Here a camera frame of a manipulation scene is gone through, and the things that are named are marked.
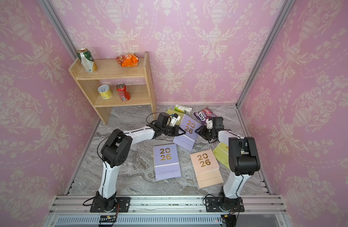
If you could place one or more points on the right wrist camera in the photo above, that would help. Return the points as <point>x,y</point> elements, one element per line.
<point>209,123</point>

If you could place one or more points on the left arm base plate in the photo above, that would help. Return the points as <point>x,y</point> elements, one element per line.
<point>118,204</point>

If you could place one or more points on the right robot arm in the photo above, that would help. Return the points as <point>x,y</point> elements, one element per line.
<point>243,160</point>

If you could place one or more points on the green calendar back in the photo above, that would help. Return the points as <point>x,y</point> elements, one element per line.
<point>170,111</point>

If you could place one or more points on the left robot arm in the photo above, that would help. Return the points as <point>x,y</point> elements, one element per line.
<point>115,152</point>

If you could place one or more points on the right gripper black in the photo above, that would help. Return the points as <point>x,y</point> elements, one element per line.
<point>203,131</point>

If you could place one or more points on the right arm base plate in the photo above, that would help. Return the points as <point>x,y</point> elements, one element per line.
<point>215,204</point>

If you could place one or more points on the aluminium mounting rail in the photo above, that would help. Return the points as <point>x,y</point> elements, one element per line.
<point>170,211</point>

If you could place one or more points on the pink calendar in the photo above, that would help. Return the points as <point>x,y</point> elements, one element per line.
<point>206,168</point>

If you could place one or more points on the orange snack bag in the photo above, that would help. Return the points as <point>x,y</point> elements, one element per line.
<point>127,60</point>

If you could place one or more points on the yellow tin can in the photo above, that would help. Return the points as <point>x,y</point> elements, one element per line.
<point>105,91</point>

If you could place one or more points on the wooden two-tier shelf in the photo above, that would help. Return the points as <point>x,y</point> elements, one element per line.
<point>109,69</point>

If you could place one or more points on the purple snack bag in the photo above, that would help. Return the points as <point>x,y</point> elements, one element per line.
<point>204,114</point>

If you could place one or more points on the black electronics box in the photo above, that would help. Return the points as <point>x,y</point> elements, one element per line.
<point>107,220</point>

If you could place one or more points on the green calendar far right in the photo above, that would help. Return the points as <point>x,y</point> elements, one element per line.
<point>221,154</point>

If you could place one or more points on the red soda can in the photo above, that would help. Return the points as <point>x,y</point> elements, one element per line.
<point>123,92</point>

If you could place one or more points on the green calendar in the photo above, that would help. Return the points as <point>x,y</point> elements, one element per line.
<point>170,111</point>
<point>221,154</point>

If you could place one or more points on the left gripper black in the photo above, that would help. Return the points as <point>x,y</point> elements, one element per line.
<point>176,131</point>

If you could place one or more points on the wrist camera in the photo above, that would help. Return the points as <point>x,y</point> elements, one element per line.
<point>209,123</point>
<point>174,118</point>

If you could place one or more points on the purple calendar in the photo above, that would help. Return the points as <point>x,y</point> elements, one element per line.
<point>166,162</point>
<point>187,141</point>

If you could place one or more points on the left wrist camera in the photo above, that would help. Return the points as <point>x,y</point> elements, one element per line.
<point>174,118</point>

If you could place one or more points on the green and white can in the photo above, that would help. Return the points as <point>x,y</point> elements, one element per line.
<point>87,60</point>

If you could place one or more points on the green juice carton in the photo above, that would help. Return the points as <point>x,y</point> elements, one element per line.
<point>183,109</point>

